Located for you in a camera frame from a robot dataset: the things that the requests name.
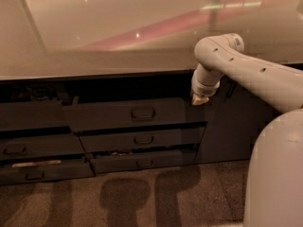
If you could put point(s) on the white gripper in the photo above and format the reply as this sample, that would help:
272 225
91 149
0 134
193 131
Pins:
204 90

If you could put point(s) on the grey cabinet door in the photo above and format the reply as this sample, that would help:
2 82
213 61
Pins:
235 118

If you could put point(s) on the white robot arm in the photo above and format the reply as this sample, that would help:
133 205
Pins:
274 190

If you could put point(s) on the grey drawer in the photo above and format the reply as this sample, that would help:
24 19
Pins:
128 114
138 161
40 146
46 173
31 115
141 139

